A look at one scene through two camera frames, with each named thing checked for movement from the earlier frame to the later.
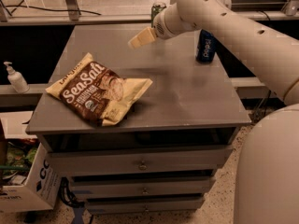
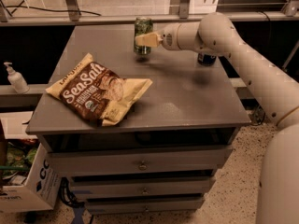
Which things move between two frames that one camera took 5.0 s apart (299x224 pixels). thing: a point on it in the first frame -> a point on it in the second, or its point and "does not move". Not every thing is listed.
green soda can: [156, 7] -> [143, 25]
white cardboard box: [29, 178] does not move
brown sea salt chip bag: [97, 92] does not move
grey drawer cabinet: [163, 157] does not move
